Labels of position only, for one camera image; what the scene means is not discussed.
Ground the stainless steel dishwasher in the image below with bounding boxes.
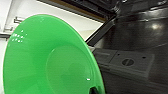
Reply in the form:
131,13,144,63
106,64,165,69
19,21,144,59
49,0,168,94

